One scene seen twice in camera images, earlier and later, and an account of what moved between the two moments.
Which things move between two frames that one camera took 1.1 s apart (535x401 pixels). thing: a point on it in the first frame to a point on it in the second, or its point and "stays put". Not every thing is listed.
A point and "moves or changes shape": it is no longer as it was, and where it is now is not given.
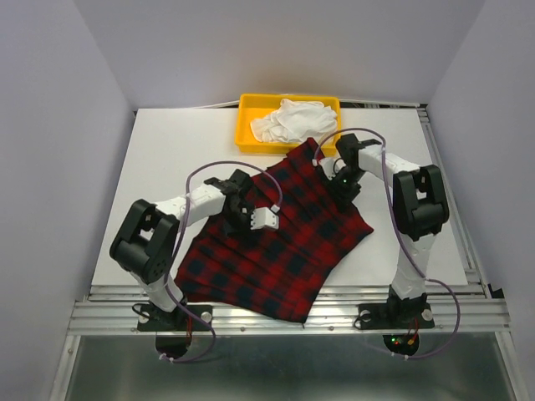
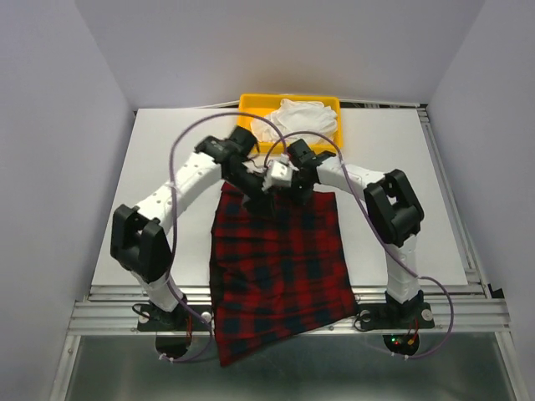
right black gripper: (342, 195) to (303, 195)
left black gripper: (230, 230) to (261, 201)
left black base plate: (153, 319) stays put
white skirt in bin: (295, 121) stays put
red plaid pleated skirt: (277, 272) moves or changes shape
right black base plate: (398, 313) stays put
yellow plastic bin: (252, 107) stays put
